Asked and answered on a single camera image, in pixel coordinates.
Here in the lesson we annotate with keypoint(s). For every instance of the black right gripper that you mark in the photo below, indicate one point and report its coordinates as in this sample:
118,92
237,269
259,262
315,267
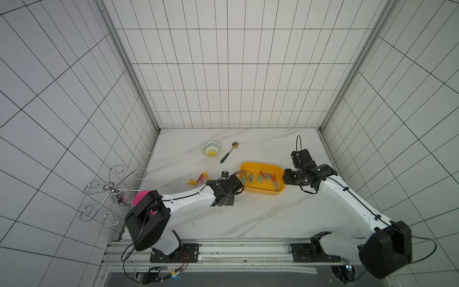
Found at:
290,177

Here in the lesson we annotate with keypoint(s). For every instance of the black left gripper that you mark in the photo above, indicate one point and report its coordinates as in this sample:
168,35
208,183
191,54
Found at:
229,202

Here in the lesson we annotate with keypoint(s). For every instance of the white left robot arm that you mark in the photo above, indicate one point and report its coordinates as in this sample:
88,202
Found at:
150,221

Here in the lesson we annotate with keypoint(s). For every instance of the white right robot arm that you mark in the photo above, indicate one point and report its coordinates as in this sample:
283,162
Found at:
384,247

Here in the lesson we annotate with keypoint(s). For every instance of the yellow plastic storage box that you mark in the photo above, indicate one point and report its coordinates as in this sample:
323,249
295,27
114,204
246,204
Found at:
260,185

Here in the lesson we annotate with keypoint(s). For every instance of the blue yellow patterned bowl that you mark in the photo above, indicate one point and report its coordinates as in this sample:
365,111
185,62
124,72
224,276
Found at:
211,149

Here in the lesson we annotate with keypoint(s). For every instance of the pink cup on rack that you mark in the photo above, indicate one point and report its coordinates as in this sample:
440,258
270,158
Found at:
143,199

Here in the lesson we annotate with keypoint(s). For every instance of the gold spoon green handle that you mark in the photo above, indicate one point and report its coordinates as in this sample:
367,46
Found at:
233,146

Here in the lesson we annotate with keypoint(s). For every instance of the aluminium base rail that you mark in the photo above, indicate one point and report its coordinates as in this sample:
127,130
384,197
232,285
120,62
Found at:
223,255

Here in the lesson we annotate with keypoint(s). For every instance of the metal wire cup rack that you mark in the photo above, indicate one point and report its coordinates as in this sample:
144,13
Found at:
113,190

